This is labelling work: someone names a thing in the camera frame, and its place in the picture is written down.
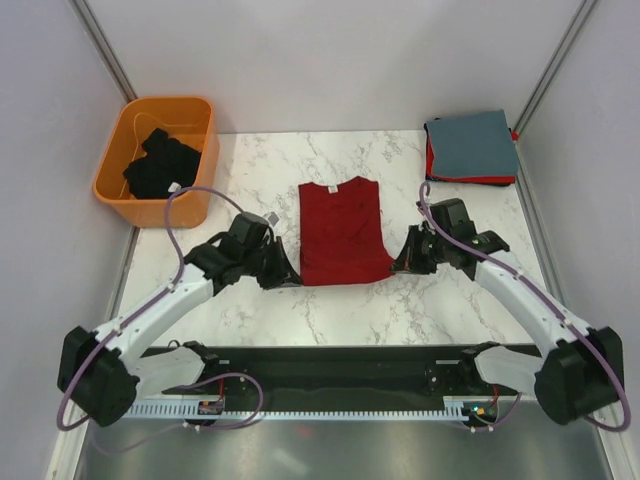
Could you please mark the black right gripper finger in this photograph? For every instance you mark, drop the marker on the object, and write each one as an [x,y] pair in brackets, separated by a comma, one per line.
[412,248]
[401,265]

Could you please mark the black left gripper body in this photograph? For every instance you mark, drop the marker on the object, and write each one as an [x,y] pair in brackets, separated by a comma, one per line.
[253,261]

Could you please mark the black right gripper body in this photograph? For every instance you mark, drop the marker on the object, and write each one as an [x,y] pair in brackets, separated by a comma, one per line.
[431,250]

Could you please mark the dark red t shirt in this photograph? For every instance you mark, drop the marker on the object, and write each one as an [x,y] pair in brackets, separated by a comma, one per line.
[341,239]

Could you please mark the orange plastic laundry basket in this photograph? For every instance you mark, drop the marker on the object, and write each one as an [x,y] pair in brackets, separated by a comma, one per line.
[189,119]

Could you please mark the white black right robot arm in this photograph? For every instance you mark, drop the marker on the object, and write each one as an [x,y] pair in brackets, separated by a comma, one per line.
[579,370]

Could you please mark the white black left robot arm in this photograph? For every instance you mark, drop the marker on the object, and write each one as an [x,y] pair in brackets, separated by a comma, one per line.
[105,370]

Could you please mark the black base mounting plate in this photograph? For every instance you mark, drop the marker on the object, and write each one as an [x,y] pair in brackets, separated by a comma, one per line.
[363,378]

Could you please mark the folded grey blue t shirt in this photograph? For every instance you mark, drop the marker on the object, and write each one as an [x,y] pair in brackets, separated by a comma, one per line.
[472,145]

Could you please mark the black t shirt in basket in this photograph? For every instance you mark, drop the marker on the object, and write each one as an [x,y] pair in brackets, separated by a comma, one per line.
[167,166]

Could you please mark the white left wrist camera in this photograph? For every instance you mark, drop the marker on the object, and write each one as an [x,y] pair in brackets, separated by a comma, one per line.
[272,218]

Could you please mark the white slotted cable duct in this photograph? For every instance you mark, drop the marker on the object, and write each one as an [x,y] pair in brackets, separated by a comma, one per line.
[201,408]

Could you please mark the left aluminium frame post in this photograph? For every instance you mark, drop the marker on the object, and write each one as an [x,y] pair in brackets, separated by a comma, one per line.
[102,45]

